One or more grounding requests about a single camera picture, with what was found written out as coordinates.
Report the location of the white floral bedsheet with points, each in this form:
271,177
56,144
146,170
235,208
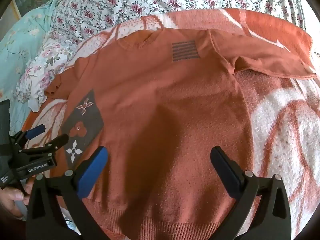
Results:
112,2

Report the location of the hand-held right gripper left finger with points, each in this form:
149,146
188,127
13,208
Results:
92,166

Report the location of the orange and white blanket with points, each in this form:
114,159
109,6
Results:
280,120

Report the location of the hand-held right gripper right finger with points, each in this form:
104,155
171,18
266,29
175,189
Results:
232,191

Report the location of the teal floral cloth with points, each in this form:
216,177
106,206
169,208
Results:
22,42

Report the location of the orange knit sweater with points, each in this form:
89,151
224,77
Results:
162,92

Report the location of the person's left hand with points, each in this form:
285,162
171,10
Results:
13,197

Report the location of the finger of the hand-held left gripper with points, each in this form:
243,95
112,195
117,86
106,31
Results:
58,141
35,131

